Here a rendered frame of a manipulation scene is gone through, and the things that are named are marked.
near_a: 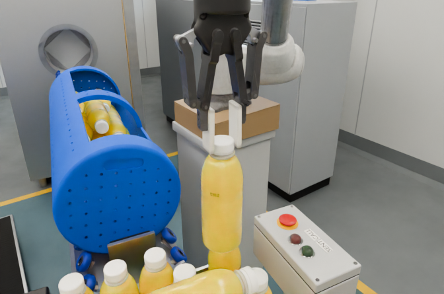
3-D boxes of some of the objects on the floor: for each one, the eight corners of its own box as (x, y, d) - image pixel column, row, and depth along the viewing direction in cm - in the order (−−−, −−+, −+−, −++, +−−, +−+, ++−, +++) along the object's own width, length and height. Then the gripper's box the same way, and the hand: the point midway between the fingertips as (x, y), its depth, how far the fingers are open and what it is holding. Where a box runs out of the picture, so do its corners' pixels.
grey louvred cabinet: (199, 112, 450) (195, -5, 395) (331, 183, 287) (357, 1, 232) (162, 121, 422) (152, -5, 366) (285, 205, 259) (302, 4, 203)
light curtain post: (151, 209, 254) (127, -44, 189) (153, 214, 249) (129, -45, 184) (143, 212, 252) (115, -44, 187) (145, 217, 247) (117, -46, 182)
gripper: (261, -19, 50) (256, 129, 59) (150, -19, 43) (162, 148, 53) (293, -19, 44) (280, 147, 53) (167, -20, 37) (178, 170, 46)
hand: (222, 127), depth 51 cm, fingers closed on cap, 4 cm apart
